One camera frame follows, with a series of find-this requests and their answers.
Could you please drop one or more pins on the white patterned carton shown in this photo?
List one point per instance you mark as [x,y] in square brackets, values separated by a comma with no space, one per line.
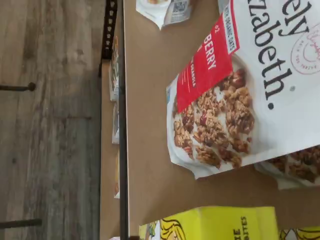
[116,125]

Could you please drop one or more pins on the green Bobo's apple pie box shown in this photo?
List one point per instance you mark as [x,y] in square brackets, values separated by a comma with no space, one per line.
[300,235]
[212,222]

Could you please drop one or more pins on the black metal shelf rack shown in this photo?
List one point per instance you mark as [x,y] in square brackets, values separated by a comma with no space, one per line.
[122,125]

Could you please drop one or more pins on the orange label pumpkin granola bag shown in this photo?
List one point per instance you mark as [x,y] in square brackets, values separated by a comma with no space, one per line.
[162,12]

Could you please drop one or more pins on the tan wooden shelf board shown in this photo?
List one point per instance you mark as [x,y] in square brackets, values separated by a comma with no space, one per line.
[150,100]

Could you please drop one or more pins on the red label cranberry granola bag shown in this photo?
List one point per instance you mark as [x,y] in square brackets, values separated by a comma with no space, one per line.
[225,112]
[295,167]

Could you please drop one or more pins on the yellow label granola box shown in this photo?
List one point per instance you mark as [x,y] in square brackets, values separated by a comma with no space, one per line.
[115,70]

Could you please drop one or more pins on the black stand leg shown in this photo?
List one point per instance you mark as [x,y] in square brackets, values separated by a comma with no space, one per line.
[17,87]
[20,223]

